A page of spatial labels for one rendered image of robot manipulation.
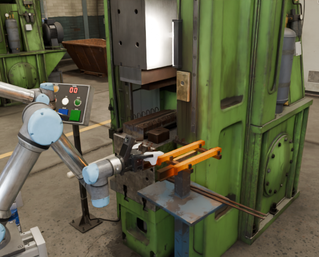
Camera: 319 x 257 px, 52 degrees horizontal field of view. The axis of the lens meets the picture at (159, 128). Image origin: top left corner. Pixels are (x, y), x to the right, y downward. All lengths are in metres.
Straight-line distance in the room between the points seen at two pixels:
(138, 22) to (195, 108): 0.59
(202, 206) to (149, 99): 1.03
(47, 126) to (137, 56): 0.95
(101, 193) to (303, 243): 1.87
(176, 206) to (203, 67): 0.76
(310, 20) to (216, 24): 5.30
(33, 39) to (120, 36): 4.91
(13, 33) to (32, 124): 5.55
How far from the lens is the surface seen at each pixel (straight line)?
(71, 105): 2.40
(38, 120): 1.17
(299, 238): 2.90
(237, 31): 2.12
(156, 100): 2.50
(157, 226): 2.29
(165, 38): 2.03
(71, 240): 2.80
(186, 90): 1.92
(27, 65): 6.78
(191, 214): 1.65
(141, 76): 1.98
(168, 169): 1.44
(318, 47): 7.03
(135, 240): 2.52
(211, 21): 1.81
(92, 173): 1.33
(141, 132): 2.09
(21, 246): 1.50
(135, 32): 1.98
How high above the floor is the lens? 1.71
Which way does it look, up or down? 20 degrees down
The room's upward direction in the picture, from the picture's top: 1 degrees counter-clockwise
